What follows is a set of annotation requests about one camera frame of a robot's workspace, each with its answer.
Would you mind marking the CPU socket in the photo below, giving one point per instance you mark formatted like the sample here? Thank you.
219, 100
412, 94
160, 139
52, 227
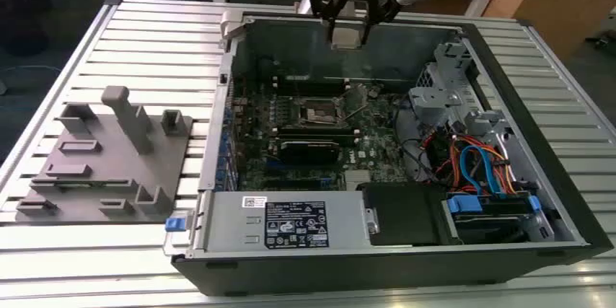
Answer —
318, 111

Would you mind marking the silver power supply unit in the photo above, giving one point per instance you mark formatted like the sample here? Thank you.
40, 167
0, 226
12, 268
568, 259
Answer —
231, 221

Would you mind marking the grey case latch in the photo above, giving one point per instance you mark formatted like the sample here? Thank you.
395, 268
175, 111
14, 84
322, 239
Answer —
230, 21

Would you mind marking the blue expansion slot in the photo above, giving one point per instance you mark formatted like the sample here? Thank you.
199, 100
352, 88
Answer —
276, 166

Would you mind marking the silver chipset heat sink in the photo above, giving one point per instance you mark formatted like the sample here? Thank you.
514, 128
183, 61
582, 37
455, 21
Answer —
359, 176

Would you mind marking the grey parts rack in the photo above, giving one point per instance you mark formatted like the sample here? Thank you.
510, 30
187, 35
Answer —
120, 178

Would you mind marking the black PC case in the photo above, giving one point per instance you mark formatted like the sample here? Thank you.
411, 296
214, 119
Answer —
336, 275

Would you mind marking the green motherboard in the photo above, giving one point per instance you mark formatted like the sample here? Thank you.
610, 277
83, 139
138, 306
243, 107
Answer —
380, 142

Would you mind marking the office chair base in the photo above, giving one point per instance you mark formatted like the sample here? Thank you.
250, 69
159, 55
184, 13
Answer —
604, 39

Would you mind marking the black air shroud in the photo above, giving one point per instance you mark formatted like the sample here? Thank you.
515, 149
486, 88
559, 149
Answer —
410, 214

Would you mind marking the black office chair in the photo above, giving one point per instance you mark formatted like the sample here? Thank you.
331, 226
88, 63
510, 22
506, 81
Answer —
26, 5

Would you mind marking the white barcode sticker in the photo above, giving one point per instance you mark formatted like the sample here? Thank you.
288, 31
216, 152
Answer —
252, 202

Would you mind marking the black label sticker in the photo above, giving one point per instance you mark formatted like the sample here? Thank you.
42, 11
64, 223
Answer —
296, 225

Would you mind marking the black graphics card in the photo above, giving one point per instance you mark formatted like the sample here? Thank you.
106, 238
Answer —
308, 153

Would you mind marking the silver CPU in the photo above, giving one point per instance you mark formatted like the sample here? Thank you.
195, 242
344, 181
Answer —
346, 35

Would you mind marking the metal drive cage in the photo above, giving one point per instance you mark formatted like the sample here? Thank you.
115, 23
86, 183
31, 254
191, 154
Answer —
434, 100

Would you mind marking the hard disk in blue carrier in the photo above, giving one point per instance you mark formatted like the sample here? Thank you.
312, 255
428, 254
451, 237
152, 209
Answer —
464, 204

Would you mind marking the silver metal latch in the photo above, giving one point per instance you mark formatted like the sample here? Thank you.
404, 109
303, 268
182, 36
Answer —
372, 221

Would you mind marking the black expansion slot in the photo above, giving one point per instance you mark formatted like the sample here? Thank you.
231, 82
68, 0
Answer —
288, 184

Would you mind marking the blue plastic latch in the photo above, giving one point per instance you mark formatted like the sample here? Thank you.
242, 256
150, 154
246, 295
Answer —
174, 225

